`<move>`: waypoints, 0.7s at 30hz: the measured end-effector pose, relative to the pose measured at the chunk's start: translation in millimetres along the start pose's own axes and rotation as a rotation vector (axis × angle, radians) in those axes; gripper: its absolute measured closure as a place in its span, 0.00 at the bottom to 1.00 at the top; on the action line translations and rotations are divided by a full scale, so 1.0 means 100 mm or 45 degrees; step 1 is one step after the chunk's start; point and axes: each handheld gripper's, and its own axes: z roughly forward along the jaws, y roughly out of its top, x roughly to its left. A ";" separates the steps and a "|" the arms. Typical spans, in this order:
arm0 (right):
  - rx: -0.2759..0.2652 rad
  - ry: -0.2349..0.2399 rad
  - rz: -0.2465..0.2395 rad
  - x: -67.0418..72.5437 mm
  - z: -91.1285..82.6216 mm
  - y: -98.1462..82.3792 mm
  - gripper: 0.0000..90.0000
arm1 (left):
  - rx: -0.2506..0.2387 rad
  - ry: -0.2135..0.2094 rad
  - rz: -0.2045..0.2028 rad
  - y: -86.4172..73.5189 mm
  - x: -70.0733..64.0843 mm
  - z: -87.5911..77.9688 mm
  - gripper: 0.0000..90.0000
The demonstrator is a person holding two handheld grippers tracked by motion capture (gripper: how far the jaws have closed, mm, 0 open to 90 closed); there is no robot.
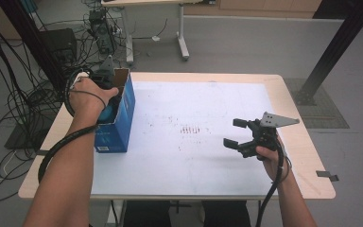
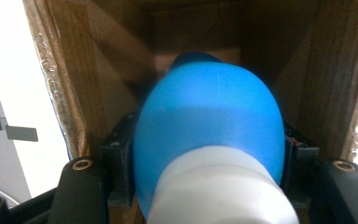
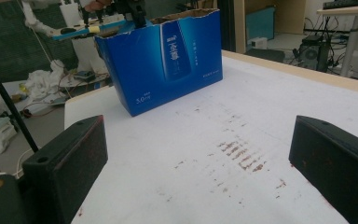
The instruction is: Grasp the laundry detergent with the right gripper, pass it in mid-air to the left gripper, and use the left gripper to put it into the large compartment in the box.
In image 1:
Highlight black metal post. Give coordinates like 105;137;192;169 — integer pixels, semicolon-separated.
0;0;71;93
293;0;363;107

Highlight computer tower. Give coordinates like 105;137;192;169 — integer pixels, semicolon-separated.
88;8;118;55

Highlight black equipment box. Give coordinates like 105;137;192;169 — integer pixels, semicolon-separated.
39;27;78;66

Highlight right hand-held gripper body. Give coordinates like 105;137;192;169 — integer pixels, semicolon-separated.
237;111;301;159

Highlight thin wrist band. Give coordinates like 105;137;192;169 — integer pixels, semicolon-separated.
68;89;108;112

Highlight person's left hand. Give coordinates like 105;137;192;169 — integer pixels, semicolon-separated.
68;77;120;126

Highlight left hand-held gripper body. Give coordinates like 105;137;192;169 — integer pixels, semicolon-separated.
91;54;118;91

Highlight white-legged desk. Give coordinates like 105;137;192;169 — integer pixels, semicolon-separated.
100;0;217;63

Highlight white table mat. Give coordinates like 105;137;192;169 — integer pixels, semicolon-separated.
90;80;298;197

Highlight blue cardboard box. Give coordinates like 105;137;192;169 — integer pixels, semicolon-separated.
93;67;137;154

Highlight dark floor plate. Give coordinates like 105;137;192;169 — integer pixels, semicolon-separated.
4;122;46;151

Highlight tangle of black floor cables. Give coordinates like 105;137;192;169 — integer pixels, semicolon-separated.
0;0;130;204

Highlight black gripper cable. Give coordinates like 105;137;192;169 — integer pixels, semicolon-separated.
254;133;285;227

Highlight wooden cabinet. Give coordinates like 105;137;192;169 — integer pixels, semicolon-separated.
182;0;323;20

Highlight person's right hand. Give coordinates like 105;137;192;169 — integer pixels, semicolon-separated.
255;135;293;184

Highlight person's dark trousers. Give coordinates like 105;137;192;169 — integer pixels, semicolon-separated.
123;200;253;227

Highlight white table leg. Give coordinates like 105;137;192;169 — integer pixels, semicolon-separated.
106;200;128;227

